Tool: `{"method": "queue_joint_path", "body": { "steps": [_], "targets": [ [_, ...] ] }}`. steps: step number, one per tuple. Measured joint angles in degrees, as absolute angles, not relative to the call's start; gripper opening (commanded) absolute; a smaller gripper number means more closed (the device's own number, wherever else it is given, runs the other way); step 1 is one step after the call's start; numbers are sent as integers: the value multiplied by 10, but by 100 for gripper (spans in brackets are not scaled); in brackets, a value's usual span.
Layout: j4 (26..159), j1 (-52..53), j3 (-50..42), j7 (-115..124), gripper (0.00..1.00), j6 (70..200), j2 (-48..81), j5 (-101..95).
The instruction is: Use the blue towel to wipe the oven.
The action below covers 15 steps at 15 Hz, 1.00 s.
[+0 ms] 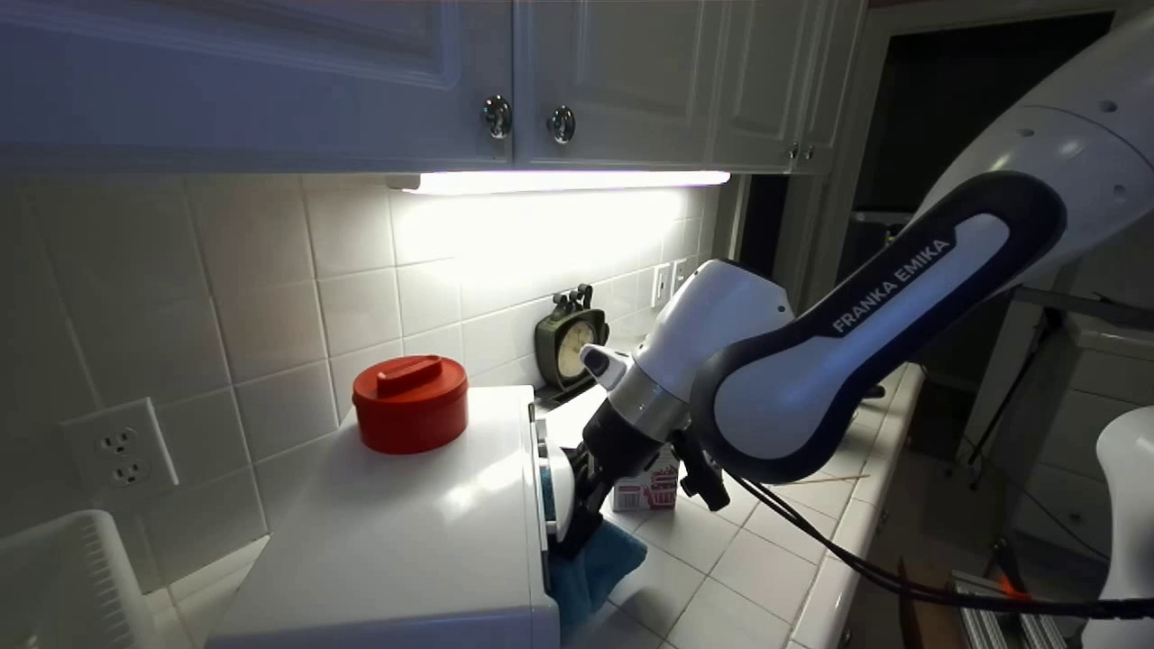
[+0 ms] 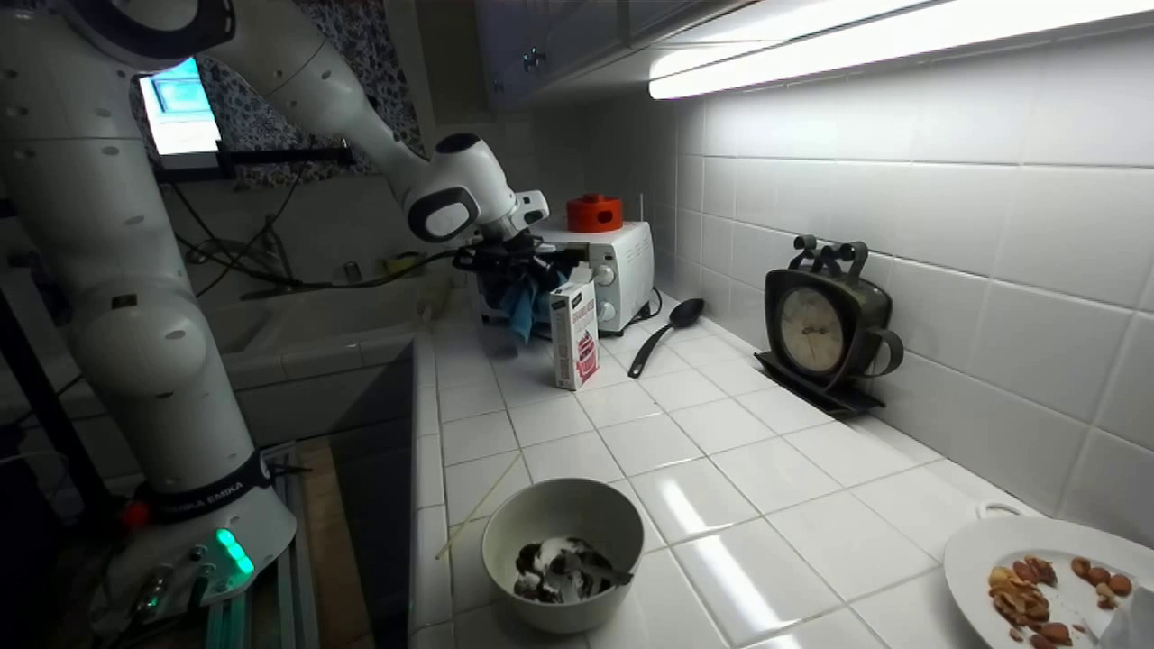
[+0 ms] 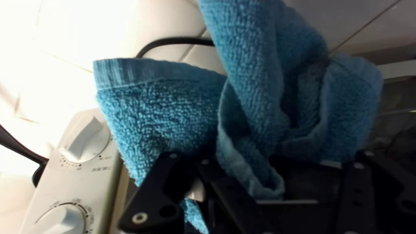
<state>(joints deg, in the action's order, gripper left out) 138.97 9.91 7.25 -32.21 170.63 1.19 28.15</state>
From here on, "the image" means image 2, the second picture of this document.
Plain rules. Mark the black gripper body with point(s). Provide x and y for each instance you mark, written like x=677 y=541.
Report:
x=518 y=256

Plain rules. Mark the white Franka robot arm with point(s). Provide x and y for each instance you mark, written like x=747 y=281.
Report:
x=121 y=301

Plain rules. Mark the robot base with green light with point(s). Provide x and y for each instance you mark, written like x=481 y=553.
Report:
x=183 y=564

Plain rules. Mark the white toaster oven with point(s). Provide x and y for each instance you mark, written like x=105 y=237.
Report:
x=619 y=271

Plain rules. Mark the white milk carton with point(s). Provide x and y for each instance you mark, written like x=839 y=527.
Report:
x=575 y=343

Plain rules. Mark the red lidded container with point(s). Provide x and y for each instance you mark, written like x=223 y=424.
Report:
x=598 y=213

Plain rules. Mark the black ladle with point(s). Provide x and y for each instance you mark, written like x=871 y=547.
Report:
x=674 y=327

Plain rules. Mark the white bowl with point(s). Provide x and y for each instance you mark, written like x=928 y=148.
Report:
x=546 y=510

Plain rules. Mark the dark food pieces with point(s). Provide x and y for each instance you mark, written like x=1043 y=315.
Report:
x=563 y=570

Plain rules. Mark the black retro clock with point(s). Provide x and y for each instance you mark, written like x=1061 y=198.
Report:
x=825 y=327

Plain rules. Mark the bright monitor screen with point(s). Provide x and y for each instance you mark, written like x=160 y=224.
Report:
x=180 y=111

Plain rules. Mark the under-cabinet light bar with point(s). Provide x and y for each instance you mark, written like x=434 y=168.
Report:
x=866 y=49

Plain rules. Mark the white plate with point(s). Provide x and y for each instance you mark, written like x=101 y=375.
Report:
x=975 y=577

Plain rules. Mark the brown nuts pile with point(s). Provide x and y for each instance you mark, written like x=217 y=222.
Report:
x=1022 y=596

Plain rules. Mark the white wall cabinet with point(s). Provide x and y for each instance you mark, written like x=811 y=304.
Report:
x=563 y=42

